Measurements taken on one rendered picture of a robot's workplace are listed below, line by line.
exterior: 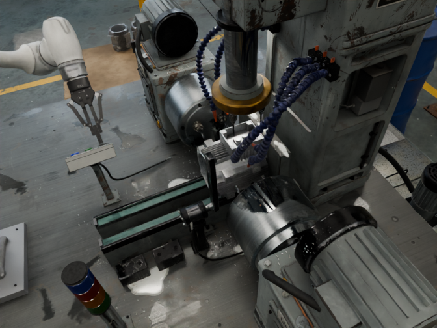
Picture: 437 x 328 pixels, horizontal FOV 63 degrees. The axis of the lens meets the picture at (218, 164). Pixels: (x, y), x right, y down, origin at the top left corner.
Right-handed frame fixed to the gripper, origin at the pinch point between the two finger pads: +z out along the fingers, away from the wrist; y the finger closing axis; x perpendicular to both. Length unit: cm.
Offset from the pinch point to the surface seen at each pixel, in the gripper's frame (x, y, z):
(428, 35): 32, 191, 5
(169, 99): 4.3, 29.8, -4.0
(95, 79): 211, 7, -43
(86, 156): -3.5, -6.2, 6.2
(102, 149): -3.5, -0.3, 5.5
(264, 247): -53, 31, 41
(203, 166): -9.7, 31.5, 22.9
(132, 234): -16.9, -0.4, 35.1
